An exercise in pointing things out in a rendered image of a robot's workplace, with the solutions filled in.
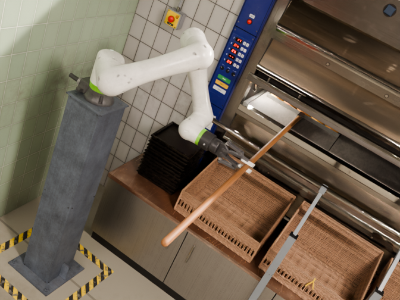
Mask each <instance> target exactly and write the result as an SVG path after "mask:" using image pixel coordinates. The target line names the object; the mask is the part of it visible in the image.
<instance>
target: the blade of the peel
mask: <svg viewBox="0 0 400 300"><path fill-rule="evenodd" d="M266 97H268V98H270V99H272V100H273V101H275V102H277V103H278V104H280V105H282V106H284V107H285V108H287V109H289V110H291V111H292V112H294V113H295V114H299V113H300V111H298V110H297V109H295V108H294V107H291V106H290V105H288V104H287V103H285V102H284V101H281V100H279V99H278V98H276V97H274V96H273V95H271V93H270V92H269V93H267V95H266ZM303 118H304V119H306V120H308V121H309V122H311V123H313V124H315V125H316V126H318V127H320V128H321V129H323V130H325V131H327V132H328V133H330V134H332V135H333V136H336V137H337V138H338V136H339V135H340V133H336V132H335V131H333V130H332V129H330V128H328V127H326V126H325V124H324V125H323V124H321V123H319V122H318V121H316V120H314V119H313V118H311V116H310V117H309V116H307V115H304V117H303Z"/></svg>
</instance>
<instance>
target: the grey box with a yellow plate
mask: <svg viewBox="0 0 400 300"><path fill-rule="evenodd" d="M177 15H178V18H176V16H177ZM169 16H173V17H174V21H173V22H172V23H170V22H168V17H169ZM185 17H186V14H185V13H183V12H181V11H179V12H178V11H176V8H175V7H173V8H168V11H167V14H166V17H165V19H164V23H165V24H166V25H168V26H170V27H172V28H174V29H175V30H178V29H181V28H182V25H183V22H184V20H185Z"/></svg>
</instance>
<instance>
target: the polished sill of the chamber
mask: <svg viewBox="0 0 400 300"><path fill-rule="evenodd" d="M238 109H239V110H241V111H242V112H244V113H245V114H247V115H249V116H250V117H252V118H254V119H256V120H257V121H259V122H260V123H262V124H264V125H265V126H267V127H269V128H270V129H272V130H274V131H275V132H277V133H279V132H280V131H281V130H282V129H284V128H285V126H284V125H282V124H280V123H279V122H277V121H276V120H273V119H272V118H270V117H269V116H267V115H265V114H264V113H262V112H261V111H258V110H257V109H255V108H254V107H252V106H250V105H248V104H247V103H245V102H242V103H240V104H239V107H238ZM283 136H284V137H286V138H287V139H289V140H291V141H292V142H294V143H296V144H297V145H299V146H301V147H302V148H304V149H306V150H307V151H309V152H310V153H312V154H314V155H316V156H317V157H319V158H321V159H322V160H324V161H325V162H327V163H329V164H331V165H332V166H334V167H336V168H337V169H339V170H340V171H342V172H344V173H346V174H347V175H349V176H351V177H352V178H354V179H355V180H357V181H359V182H361V183H362V184H364V185H366V186H368V187H369V188H371V189H372V190H374V191H376V192H377V193H379V194H381V195H383V196H384V197H386V198H387V199H389V200H391V201H392V202H394V203H396V204H398V205H399V206H400V194H399V193H397V192H395V191H394V190H392V189H390V188H389V187H387V186H385V185H384V184H382V183H380V182H378V181H377V180H375V179H373V178H372V177H370V176H368V175H367V174H365V173H363V172H362V171H360V170H358V169H357V168H355V167H353V166H352V165H350V164H348V163H347V162H344V161H343V160H341V159H340V158H338V157H336V156H334V155H333V154H331V153H329V152H328V151H326V150H325V149H323V148H321V147H319V146H318V145H316V144H314V143H312V142H311V141H309V140H308V139H306V138H304V137H302V136H301V135H299V134H297V133H296V132H294V131H293V130H291V129H290V130H289V131H287V132H286V133H285V134H284V135H283Z"/></svg>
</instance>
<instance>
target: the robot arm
mask: <svg viewBox="0 0 400 300"><path fill-rule="evenodd" d="M180 45H181V48H180V49H177V50H175V51H172V52H169V53H167V54H164V55H160V56H157V57H153V58H150V59H147V60H142V61H138V62H132V63H129V64H124V58H123V56H122V55H121V54H119V53H118V52H116V51H113V50H110V49H102V50H100V51H99V52H98V53H97V56H96V60H95V63H94V66H93V70H92V74H91V76H90V77H85V78H78V77H77V76H75V75H74V74H73V73H70V74H69V77H71V78H72V79H73V80H75V81H76V82H77V85H78V86H77V87H76V90H77V91H78V92H81V93H83V96H84V98H85V100H87V101H88V102H90V103H91V104H94V105H96V106H99V107H110V106H112V105H113V103H114V96H117V95H119V94H121V93H123V92H126V91H128V90H130V89H133V88H135V87H138V86H140V85H144V84H145V83H149V82H152V81H154V80H158V79H162V78H165V77H168V76H173V75H177V74H181V73H187V76H188V79H189V84H190V90H191V94H192V105H193V113H192V114H191V115H190V116H189V117H188V118H186V119H185V120H183V121H182V122H181V123H180V125H179V134H180V136H181V137H182V138H183V139H185V140H188V141H190V142H193V143H194V144H196V145H198V146H199V147H201V148H202V149H204V150H205V151H210V152H212V153H213V154H216V156H218V163H222V164H224V165H226V166H228V167H230V168H232V169H234V170H235V169H236V168H241V167H242V166H243V164H241V163H240V164H238V163H237V162H236V161H235V160H234V159H233V158H231V157H230V156H229V154H232V155H234V156H236V157H238V158H240V160H241V161H242V162H244V163H245V164H247V165H249V166H251V167H252V168H253V167H254V166H255V164H253V163H252V162H250V161H249V159H248V158H247V157H245V156H244V152H243V150H241V149H240V148H238V147H237V146H236V145H234V144H233V143H232V142H231V140H229V141H227V142H226V143H224V142H222V141H221V140H219V139H217V136H216V135H214V134H213V133H211V132H209V131H208V130H206V129H205V128H206V127H207V126H208V125H209V124H211V122H212V121H213V117H214V116H213V111H212V108H211V103H210V96H209V91H208V67H209V66H210V65H211V64H212V62H213V60H214V51H213V49H212V47H211V46H210V45H209V44H208V42H207V40H206V37H205V35H204V33H203V31H202V30H200V29H199V28H196V27H190V28H188V29H186V30H185V31H184V32H183V33H182V35H181V37H180ZM228 146H230V147H231V148H232V149H234V150H235V151H236V152H235V151H233V150H232V149H230V148H229V147H228ZM222 158H224V159H226V160H228V161H229V162H228V161H226V160H223V159H222Z"/></svg>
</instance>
